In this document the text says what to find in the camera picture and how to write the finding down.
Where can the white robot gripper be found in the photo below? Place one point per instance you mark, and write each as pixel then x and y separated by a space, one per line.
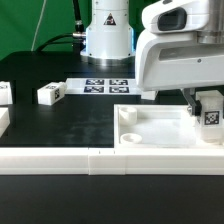
pixel 181 46

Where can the white square tabletop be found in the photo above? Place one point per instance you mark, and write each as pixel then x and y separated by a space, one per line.
pixel 154 126

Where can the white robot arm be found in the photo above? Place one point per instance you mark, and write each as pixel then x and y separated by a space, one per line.
pixel 109 37

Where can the sheet of fiducial markers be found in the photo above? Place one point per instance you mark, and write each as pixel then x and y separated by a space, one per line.
pixel 100 86

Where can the white U-shaped fence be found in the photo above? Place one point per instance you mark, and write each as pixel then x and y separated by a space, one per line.
pixel 112 161

